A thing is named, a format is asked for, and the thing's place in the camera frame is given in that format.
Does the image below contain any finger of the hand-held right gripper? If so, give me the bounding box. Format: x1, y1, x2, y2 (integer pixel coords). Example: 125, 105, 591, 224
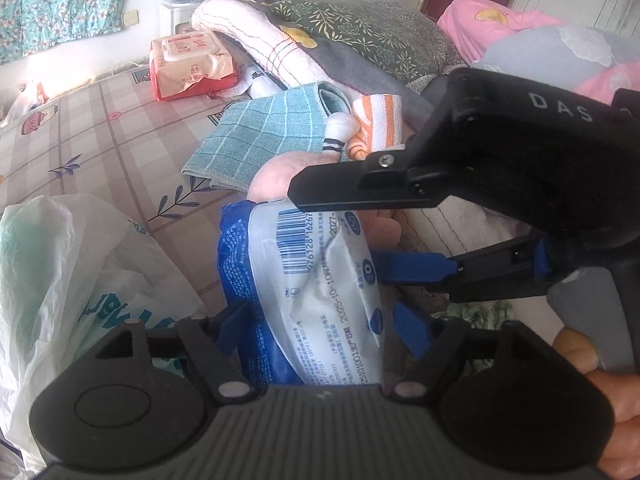
372, 236, 554, 304
287, 149, 452, 213

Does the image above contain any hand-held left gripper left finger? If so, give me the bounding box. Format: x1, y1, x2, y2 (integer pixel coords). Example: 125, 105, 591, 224
95, 302, 258, 404

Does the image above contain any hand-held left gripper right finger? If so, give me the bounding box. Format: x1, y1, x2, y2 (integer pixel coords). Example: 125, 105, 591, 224
389, 302, 548, 403

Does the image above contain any blue tissue pack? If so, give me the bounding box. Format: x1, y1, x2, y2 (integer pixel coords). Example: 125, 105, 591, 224
217, 199, 386, 391

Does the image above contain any person's right hand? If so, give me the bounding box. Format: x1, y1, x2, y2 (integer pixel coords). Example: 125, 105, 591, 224
552, 328, 640, 479

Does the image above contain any white sock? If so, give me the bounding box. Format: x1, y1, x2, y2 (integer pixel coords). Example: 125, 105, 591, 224
322, 112, 358, 153

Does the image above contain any green floral scrunchie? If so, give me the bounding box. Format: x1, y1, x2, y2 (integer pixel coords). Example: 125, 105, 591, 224
445, 301, 517, 331

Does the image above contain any orange striped cloth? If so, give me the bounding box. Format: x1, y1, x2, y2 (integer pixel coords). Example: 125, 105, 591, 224
347, 94, 406, 161

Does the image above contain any pink cloth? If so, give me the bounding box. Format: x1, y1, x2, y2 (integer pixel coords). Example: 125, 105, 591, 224
247, 152, 402, 247

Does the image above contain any teal checked towel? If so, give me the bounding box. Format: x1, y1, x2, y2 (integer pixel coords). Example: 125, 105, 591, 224
181, 81, 351, 193

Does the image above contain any pink and grey quilt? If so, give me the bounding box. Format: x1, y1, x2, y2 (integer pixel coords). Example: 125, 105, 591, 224
437, 0, 640, 107

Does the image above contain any white rolled pad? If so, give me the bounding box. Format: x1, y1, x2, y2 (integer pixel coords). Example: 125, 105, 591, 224
244, 62, 282, 102

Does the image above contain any green leaf pillow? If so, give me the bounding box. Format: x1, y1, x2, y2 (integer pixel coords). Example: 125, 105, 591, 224
267, 0, 463, 86

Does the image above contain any tied translucent plastic bag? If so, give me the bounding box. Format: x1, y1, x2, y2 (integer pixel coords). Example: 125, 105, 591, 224
0, 195, 206, 471

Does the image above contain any white rolled quilt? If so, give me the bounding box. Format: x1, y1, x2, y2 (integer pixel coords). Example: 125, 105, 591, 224
190, 0, 351, 92

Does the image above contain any pink wet wipes pack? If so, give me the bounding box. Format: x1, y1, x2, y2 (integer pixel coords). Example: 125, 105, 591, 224
149, 31, 236, 102

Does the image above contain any white water dispenser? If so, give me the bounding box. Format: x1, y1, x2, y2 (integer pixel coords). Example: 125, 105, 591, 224
159, 0, 202, 36

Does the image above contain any white plastic bag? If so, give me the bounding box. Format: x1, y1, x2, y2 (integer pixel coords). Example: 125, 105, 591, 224
0, 82, 51, 128

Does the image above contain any teal floral curtain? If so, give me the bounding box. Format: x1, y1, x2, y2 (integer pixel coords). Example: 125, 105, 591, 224
0, 0, 133, 66

